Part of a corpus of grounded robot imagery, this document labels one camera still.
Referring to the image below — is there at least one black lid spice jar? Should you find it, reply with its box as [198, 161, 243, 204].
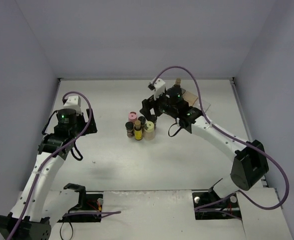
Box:
[138, 116, 146, 129]
[125, 121, 134, 138]
[152, 116, 157, 130]

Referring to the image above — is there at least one pink lid condiment jar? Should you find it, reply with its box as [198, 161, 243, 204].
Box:
[128, 111, 138, 123]

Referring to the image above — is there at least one yellow lid beige jar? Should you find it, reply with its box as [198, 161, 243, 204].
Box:
[144, 121, 155, 141]

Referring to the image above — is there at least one yellow sauce bottle cork cap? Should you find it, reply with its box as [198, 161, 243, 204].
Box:
[134, 120, 143, 141]

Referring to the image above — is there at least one brown sauce bottle cork cap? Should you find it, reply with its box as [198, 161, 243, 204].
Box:
[174, 78, 181, 88]

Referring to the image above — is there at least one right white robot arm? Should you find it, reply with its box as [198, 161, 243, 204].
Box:
[140, 87, 269, 206]

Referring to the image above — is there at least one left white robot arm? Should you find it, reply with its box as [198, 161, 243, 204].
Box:
[0, 107, 97, 240]

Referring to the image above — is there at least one black lid spice jar front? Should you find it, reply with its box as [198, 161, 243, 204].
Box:
[125, 121, 134, 138]

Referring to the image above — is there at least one amber plastic bin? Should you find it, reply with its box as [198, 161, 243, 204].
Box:
[183, 91, 198, 107]

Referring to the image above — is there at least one clear plastic bin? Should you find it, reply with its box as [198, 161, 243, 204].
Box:
[195, 99, 211, 113]

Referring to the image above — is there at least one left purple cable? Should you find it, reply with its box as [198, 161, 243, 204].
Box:
[6, 92, 92, 240]

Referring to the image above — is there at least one purple cable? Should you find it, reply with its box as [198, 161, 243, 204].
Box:
[6, 92, 92, 240]
[154, 66, 290, 212]

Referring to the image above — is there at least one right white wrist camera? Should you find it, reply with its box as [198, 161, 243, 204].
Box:
[148, 78, 165, 100]

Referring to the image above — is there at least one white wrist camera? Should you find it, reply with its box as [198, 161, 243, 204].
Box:
[63, 95, 82, 115]
[148, 78, 165, 100]

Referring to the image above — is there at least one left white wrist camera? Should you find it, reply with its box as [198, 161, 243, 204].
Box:
[63, 95, 82, 115]

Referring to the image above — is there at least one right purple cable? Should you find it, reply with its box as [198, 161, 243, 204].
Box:
[154, 66, 290, 212]

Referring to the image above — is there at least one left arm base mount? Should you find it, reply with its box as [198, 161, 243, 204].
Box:
[57, 182, 122, 224]

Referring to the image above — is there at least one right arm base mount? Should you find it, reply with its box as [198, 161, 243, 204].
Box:
[192, 191, 242, 221]

